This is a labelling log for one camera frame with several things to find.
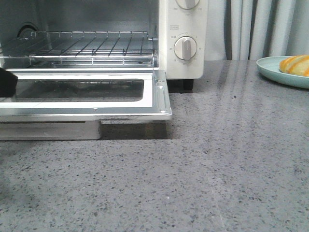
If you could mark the metal wire oven rack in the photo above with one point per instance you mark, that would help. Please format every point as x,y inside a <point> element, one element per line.
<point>80,48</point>

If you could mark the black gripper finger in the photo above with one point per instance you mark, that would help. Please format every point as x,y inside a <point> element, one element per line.
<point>8,82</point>

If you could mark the teal round plate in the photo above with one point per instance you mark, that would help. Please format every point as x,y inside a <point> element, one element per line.
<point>269,68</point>

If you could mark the golden croissant bread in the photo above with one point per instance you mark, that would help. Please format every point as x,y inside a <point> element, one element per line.
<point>296,65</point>

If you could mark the white Toshiba toaster oven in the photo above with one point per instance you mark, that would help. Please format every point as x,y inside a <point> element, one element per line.
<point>162,19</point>

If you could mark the grey pleated curtain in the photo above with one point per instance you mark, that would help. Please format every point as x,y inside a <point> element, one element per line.
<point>254,29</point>

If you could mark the lower white oven knob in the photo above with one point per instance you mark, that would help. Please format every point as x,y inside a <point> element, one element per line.
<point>185,48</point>

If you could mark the white oven knob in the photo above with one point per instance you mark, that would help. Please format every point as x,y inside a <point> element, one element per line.
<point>185,48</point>
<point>187,4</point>

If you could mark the glass oven door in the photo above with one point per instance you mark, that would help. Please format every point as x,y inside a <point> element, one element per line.
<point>67,104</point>

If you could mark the upper white oven knob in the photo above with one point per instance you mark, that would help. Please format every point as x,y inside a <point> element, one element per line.
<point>187,4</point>

